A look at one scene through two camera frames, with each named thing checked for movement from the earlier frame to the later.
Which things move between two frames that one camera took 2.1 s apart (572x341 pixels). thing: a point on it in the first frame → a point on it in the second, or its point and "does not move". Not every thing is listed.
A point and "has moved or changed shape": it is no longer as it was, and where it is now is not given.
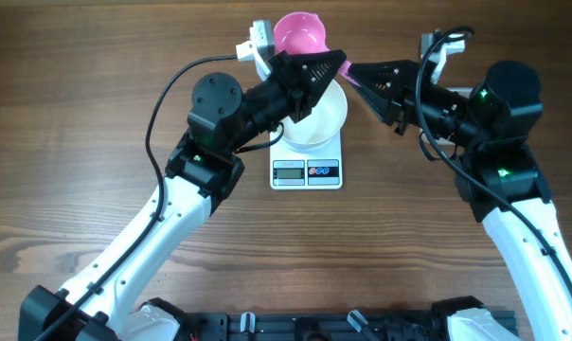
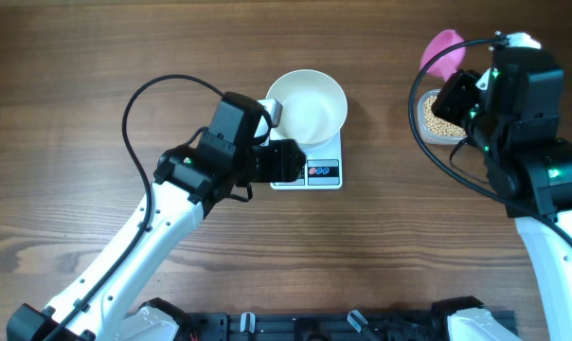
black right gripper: x=396 y=102 → x=462 y=83
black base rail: x=312 y=326 does not move
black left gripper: x=292 y=74 → x=283 y=158
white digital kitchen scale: x=319 y=168 does not move
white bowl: x=313 y=132 does not move
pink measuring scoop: x=302 y=33 has moved or changed shape
